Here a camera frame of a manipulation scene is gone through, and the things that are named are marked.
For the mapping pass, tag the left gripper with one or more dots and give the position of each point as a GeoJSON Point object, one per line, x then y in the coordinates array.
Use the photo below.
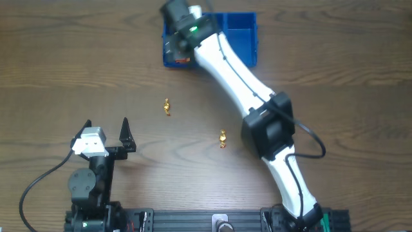
{"type": "Point", "coordinates": [117, 153]}

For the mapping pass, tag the gold candy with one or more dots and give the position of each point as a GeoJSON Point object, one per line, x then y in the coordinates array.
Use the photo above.
{"type": "Point", "coordinates": [222, 138]}
{"type": "Point", "coordinates": [166, 106]}

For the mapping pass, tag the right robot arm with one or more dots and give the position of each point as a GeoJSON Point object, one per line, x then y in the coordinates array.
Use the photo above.
{"type": "Point", "coordinates": [231, 74]}

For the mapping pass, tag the blue tray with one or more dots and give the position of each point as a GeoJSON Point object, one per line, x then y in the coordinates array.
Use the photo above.
{"type": "Point", "coordinates": [241, 38]}

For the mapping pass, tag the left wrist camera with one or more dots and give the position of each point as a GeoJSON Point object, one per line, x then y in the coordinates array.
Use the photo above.
{"type": "Point", "coordinates": [90, 141]}

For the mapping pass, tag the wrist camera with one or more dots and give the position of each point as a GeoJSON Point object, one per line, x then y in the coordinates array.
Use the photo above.
{"type": "Point", "coordinates": [195, 11]}
{"type": "Point", "coordinates": [90, 141]}

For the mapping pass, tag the mounting rail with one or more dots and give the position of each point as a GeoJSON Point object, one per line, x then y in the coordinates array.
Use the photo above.
{"type": "Point", "coordinates": [193, 220]}

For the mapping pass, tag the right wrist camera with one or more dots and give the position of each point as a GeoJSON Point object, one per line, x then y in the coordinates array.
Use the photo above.
{"type": "Point", "coordinates": [195, 11]}

